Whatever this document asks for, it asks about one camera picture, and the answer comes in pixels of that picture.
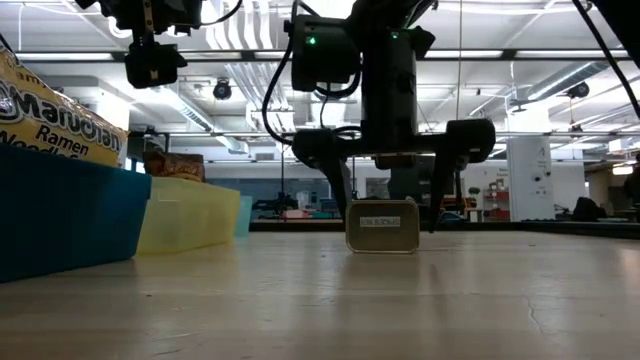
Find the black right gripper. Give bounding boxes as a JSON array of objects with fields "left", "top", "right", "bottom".
[{"left": 291, "top": 27, "right": 497, "bottom": 234}]

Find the brown seasoning mix packet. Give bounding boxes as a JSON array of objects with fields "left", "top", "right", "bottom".
[{"left": 142, "top": 151, "right": 207, "bottom": 183}]

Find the black overhead frame beam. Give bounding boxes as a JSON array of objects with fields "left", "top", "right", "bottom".
[{"left": 0, "top": 48, "right": 640, "bottom": 63}]

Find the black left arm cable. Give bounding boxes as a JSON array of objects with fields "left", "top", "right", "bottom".
[{"left": 0, "top": 32, "right": 20, "bottom": 66}]

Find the yellow Maruchan ramen packet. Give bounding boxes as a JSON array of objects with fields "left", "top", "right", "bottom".
[{"left": 0, "top": 46, "right": 129, "bottom": 168}]

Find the black bag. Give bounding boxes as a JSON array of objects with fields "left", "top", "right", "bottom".
[{"left": 571, "top": 196, "right": 605, "bottom": 223}]

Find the teal green plastic bin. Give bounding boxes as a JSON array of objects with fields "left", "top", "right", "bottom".
[{"left": 234, "top": 194, "right": 254, "bottom": 238}]

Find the black computer monitor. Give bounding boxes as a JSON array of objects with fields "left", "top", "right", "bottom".
[{"left": 387, "top": 167, "right": 464, "bottom": 202}]

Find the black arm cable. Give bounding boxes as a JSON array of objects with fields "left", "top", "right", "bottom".
[
  {"left": 571, "top": 0, "right": 640, "bottom": 120},
  {"left": 0, "top": 32, "right": 20, "bottom": 66}
]

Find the blue plastic bin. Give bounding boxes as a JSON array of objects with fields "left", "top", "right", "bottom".
[{"left": 0, "top": 143, "right": 153, "bottom": 284}]

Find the red spice box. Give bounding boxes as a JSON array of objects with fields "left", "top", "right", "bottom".
[{"left": 344, "top": 198, "right": 421, "bottom": 255}]

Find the black table frame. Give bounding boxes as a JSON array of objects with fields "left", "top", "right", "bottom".
[{"left": 248, "top": 219, "right": 640, "bottom": 240}]

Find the red storage shelf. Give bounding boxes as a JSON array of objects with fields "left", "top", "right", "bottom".
[{"left": 482, "top": 177, "right": 511, "bottom": 221}]

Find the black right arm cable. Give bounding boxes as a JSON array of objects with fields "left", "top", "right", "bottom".
[{"left": 571, "top": 0, "right": 640, "bottom": 120}]

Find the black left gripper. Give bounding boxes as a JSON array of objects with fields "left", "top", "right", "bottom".
[{"left": 74, "top": 0, "right": 204, "bottom": 91}]

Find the white pillar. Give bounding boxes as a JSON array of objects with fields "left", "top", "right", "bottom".
[{"left": 506, "top": 135, "right": 556, "bottom": 222}]

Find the yellow plastic bin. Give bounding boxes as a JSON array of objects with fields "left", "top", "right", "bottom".
[{"left": 136, "top": 175, "right": 243, "bottom": 256}]

